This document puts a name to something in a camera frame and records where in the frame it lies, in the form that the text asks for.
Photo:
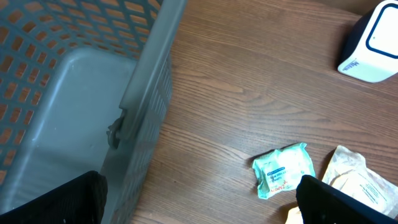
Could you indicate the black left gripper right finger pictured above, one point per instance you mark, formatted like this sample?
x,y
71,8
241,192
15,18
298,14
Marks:
x,y
320,203

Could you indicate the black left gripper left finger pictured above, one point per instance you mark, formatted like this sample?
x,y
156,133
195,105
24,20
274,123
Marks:
x,y
81,200

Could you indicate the beige food pouch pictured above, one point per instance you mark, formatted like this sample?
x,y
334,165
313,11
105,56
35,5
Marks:
x,y
348,173

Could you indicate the light teal pack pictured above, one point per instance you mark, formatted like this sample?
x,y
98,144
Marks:
x,y
282,169

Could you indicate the white barcode scanner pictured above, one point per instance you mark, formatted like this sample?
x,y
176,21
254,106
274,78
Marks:
x,y
370,51

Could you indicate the grey plastic mesh basket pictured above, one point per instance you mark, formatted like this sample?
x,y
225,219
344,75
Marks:
x,y
85,87

